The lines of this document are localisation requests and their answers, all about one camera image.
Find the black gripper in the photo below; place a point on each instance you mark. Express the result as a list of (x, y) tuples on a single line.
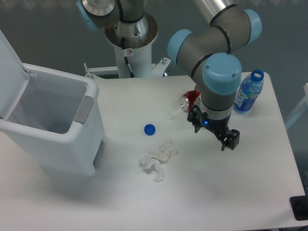
[(216, 122)]

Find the white trash can lid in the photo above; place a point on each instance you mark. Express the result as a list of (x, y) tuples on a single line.
[(13, 78)]

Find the crushed red soda can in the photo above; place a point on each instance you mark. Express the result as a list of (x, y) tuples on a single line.
[(188, 99)]

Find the blue bottle cap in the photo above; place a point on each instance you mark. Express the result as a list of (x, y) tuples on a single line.
[(149, 129)]

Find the white trash can body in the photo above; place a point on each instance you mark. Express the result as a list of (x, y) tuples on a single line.
[(55, 118)]

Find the blue plastic drink bottle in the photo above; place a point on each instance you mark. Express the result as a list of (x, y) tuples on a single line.
[(249, 90)]

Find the crumpled white tissue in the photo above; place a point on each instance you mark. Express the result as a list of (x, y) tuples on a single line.
[(155, 159)]

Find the white chair part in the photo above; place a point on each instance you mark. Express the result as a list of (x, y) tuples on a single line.
[(298, 110)]

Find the black device at edge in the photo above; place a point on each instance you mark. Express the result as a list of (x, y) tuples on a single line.
[(299, 206)]

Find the white metal base frame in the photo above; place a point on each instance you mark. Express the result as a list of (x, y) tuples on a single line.
[(157, 70)]

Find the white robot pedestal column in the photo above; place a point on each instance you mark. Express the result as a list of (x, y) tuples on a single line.
[(132, 43)]

